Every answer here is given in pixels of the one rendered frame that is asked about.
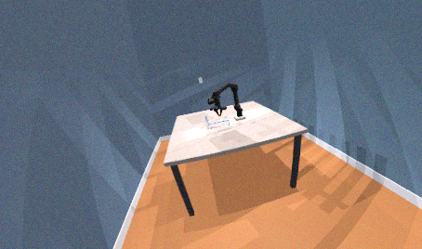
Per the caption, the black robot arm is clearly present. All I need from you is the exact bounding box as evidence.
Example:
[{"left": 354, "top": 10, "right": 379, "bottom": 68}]
[{"left": 207, "top": 84, "right": 244, "bottom": 117}]

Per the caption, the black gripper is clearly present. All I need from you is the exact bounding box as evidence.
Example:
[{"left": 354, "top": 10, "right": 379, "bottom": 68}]
[{"left": 210, "top": 102, "right": 227, "bottom": 116}]

